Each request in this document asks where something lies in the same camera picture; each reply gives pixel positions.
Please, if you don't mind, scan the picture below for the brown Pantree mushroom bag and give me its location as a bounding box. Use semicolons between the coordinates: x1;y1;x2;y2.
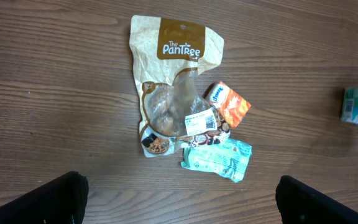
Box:
129;14;225;147

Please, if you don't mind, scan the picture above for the teal Kleenex tissue pack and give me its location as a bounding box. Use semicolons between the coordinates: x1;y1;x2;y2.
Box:
341;88;358;124

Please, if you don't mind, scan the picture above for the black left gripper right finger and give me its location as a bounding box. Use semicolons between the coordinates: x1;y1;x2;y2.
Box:
275;175;358;224

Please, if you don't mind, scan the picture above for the teal wet wipes pack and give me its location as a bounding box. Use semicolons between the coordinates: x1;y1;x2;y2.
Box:
181;139;252;183

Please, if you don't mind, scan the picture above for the orange Kleenex tissue pack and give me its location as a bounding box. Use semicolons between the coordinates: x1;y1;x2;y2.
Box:
206;82;251;128

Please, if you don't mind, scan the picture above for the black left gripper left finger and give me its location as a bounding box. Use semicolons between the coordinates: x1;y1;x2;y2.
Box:
0;171;89;224

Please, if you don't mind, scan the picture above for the mixed beans printed bag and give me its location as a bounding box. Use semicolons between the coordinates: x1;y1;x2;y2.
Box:
140;107;231;158

